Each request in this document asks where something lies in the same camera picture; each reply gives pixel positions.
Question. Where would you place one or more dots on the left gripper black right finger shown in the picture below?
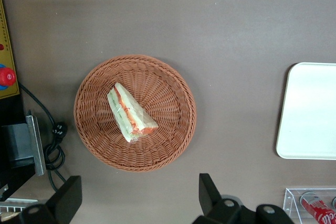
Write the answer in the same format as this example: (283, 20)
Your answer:
(210, 195)

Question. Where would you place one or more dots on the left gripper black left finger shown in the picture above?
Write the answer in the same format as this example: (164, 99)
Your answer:
(65, 195)

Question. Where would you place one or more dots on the triangle sandwich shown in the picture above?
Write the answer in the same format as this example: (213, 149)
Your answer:
(126, 111)

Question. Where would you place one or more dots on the round brown wicker basket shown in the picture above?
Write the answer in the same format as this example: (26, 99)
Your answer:
(162, 98)

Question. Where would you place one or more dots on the beige plastic tray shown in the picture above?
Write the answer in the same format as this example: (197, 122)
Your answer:
(309, 113)

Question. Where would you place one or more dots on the black fryer with yellow panel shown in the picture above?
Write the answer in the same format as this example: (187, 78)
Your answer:
(10, 142)

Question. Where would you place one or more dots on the clear acrylic bottle rack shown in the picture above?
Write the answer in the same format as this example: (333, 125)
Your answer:
(288, 200)

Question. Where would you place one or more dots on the red cola bottle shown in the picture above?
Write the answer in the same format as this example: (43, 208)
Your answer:
(320, 212)

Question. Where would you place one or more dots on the red emergency stop button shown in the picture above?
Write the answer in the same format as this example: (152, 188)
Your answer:
(7, 76)

